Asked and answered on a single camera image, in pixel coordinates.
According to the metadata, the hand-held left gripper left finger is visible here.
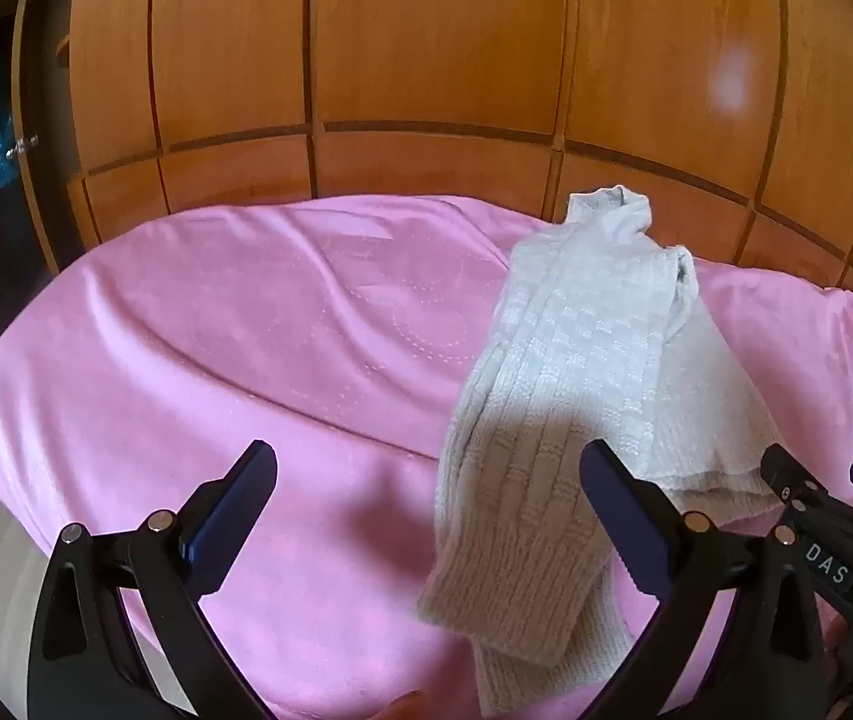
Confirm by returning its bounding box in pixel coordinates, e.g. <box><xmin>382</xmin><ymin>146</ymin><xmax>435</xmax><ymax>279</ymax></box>
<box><xmin>27</xmin><ymin>439</ymin><xmax>281</xmax><ymax>720</ymax></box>

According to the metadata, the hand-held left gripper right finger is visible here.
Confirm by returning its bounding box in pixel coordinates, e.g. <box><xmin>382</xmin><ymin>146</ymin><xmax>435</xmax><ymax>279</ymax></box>
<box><xmin>578</xmin><ymin>440</ymin><xmax>836</xmax><ymax>720</ymax></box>

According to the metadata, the white knit sweater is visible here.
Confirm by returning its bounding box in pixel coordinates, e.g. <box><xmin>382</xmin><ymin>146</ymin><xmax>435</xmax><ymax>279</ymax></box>
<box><xmin>417</xmin><ymin>184</ymin><xmax>788</xmax><ymax>717</ymax></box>

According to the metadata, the pink blanket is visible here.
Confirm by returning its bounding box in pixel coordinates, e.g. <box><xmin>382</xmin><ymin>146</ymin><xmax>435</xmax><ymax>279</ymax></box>
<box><xmin>0</xmin><ymin>193</ymin><xmax>853</xmax><ymax>715</ymax></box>

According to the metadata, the wooden wardrobe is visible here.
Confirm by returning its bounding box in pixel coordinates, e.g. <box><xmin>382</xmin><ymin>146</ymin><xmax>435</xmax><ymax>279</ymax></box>
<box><xmin>13</xmin><ymin>0</ymin><xmax>853</xmax><ymax>308</ymax></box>

